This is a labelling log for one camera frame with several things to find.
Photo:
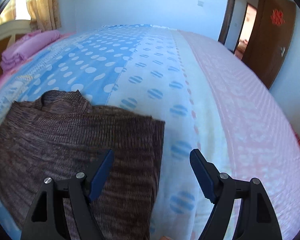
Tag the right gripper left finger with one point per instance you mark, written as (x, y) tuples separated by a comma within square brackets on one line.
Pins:
[(46, 217)]

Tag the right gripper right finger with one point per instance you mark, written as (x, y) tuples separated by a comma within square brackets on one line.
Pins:
[(256, 218)]

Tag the cream wooden headboard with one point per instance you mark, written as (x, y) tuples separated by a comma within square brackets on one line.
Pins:
[(10, 32)]

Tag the yellow patterned curtain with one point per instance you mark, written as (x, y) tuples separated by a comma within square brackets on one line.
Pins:
[(45, 14)]

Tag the red paper door decoration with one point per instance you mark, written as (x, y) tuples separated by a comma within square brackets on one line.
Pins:
[(277, 17)]

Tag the brown wooden door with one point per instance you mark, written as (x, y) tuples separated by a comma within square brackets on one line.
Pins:
[(262, 54)]

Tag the blue patterned bed sheet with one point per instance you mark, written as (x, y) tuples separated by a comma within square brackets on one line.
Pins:
[(207, 98)]

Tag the white wall switch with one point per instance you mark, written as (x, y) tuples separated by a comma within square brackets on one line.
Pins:
[(200, 3)]

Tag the silver door handle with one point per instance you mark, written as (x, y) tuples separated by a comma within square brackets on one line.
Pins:
[(282, 51)]

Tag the folded pink quilt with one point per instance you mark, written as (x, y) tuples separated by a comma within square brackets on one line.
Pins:
[(26, 47)]

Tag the brown knitted sweater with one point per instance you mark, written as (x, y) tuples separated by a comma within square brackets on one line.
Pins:
[(60, 134)]

